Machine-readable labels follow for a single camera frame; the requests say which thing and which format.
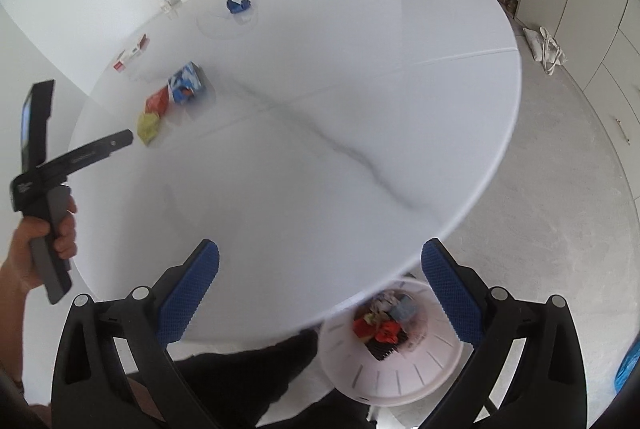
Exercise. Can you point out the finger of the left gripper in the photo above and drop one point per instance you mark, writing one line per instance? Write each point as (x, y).
(104, 147)

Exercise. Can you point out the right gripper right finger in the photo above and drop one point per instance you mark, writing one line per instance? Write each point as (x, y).
(526, 368)

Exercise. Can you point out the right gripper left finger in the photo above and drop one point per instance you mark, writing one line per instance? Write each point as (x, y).
(90, 388)

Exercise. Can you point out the yellow paper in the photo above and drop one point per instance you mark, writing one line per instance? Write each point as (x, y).
(148, 126)

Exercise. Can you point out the orange snack wrapper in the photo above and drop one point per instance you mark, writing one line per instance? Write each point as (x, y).
(158, 103)

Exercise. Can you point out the blue patterned paper box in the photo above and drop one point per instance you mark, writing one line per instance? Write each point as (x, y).
(185, 85)

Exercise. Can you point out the blue paper ball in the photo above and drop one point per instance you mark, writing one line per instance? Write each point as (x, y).
(238, 6)

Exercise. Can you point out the red paper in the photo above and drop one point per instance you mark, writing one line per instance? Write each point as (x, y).
(385, 332)

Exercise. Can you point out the black foam mesh pad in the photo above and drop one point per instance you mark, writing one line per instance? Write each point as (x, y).
(382, 350)

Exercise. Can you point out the pink white trash bin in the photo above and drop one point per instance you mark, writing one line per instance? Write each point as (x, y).
(417, 368)

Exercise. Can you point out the person's left hand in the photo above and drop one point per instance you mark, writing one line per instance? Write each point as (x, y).
(19, 271)

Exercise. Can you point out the blue plastic bag on floor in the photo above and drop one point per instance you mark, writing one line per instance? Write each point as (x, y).
(627, 365)

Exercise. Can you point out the red white medicine box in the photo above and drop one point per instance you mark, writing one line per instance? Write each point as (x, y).
(131, 53)

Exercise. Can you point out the white tote bag on floor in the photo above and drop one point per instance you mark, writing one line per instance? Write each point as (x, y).
(545, 49)

